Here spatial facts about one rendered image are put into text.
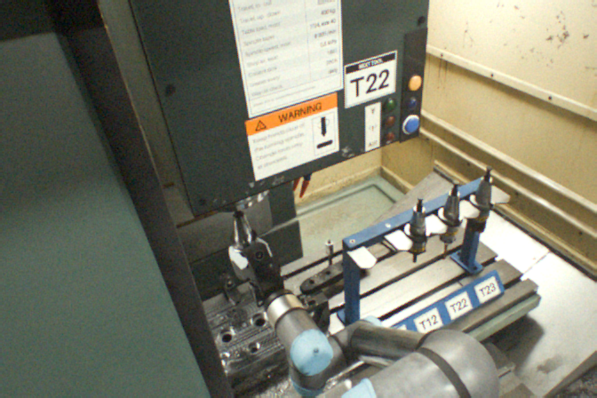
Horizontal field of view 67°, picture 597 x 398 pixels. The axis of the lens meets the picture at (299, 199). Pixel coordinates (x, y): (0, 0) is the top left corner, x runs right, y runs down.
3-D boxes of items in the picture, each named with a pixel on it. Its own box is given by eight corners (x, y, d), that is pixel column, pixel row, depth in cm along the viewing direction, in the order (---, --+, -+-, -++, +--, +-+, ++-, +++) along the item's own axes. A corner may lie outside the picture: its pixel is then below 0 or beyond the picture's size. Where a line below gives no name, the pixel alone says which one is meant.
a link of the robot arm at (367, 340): (517, 313, 57) (361, 304, 103) (451, 353, 54) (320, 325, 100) (557, 399, 56) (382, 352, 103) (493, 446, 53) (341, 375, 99)
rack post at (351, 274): (370, 330, 130) (370, 257, 111) (354, 338, 128) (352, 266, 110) (351, 306, 137) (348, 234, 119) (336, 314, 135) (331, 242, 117)
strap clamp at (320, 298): (330, 323, 133) (328, 290, 123) (290, 344, 128) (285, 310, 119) (324, 315, 135) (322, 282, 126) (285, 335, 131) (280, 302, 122)
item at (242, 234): (250, 228, 107) (246, 206, 102) (255, 240, 103) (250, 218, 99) (232, 233, 106) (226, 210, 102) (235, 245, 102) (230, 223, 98)
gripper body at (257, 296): (246, 291, 105) (267, 329, 96) (240, 266, 99) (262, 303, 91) (275, 278, 107) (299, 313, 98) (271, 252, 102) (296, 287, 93)
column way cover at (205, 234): (277, 229, 168) (258, 102, 136) (152, 281, 152) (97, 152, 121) (272, 222, 171) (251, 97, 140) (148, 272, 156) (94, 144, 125)
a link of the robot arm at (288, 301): (271, 317, 87) (308, 299, 90) (262, 301, 91) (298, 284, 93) (276, 340, 92) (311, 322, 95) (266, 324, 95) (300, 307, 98)
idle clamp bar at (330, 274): (372, 268, 149) (372, 254, 145) (307, 306, 138) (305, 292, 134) (363, 259, 152) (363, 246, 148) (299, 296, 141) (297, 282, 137)
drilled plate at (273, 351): (310, 345, 123) (309, 334, 120) (210, 397, 113) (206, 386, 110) (274, 290, 139) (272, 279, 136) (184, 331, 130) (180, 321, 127)
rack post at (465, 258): (484, 269, 144) (501, 195, 126) (471, 276, 142) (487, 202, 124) (461, 250, 151) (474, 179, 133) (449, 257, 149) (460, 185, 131)
